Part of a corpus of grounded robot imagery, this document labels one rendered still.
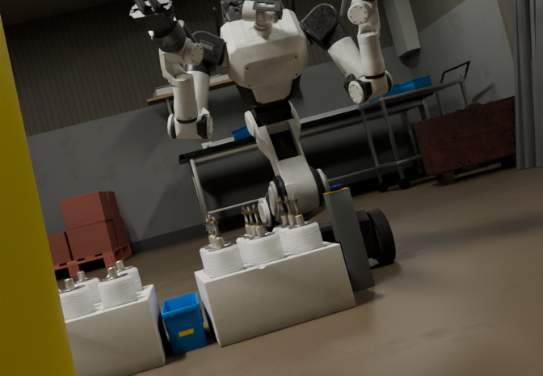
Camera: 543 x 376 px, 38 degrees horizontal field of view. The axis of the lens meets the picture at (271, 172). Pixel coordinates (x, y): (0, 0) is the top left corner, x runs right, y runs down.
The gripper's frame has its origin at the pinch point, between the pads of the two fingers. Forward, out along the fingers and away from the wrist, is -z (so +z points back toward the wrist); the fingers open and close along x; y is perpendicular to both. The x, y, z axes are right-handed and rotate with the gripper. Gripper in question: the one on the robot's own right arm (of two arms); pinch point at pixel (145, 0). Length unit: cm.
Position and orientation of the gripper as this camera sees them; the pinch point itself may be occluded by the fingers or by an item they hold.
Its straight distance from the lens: 219.0
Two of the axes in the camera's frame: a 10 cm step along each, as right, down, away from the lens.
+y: -0.8, 8.7, -4.9
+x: 9.5, -0.9, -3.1
